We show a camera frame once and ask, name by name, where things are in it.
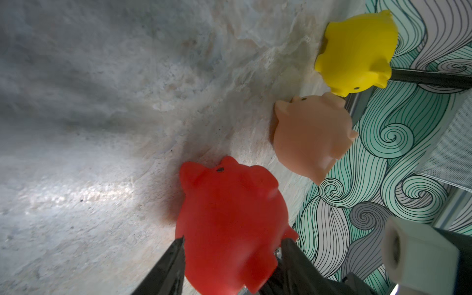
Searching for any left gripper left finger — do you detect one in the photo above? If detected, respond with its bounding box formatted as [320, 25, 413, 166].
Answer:
[132, 237, 186, 295]

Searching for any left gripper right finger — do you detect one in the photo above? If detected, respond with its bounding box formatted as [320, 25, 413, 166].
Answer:
[258, 238, 376, 295]

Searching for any red piggy bank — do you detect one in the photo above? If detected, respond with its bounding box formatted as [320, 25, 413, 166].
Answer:
[175, 156, 299, 295]

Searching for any peach piggy bank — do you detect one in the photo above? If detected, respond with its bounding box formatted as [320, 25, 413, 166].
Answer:
[273, 92, 358, 186]

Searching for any yellow piggy bank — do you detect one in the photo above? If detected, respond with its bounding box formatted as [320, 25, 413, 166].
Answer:
[314, 10, 398, 98]

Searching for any black square plate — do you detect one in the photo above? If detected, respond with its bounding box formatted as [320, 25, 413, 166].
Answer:
[345, 86, 376, 125]

